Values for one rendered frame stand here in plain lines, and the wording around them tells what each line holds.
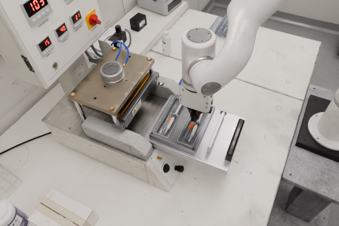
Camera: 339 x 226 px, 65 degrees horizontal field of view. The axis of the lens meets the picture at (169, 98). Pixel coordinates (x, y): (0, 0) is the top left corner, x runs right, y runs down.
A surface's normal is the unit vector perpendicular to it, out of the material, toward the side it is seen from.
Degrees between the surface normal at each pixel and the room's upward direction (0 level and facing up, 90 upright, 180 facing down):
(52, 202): 2
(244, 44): 58
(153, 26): 0
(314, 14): 90
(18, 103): 90
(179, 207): 0
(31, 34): 90
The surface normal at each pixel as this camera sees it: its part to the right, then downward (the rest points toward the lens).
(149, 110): -0.04, -0.65
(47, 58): 0.91, 0.29
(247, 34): 0.60, 0.06
